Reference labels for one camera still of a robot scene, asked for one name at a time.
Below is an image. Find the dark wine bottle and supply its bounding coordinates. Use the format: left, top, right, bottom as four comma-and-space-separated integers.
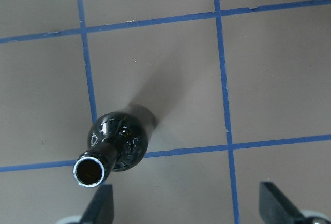
73, 104, 156, 188

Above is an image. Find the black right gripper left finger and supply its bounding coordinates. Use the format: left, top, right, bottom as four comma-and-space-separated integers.
80, 184, 114, 224

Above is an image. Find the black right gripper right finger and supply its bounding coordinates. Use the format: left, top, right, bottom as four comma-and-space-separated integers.
259, 182, 305, 224

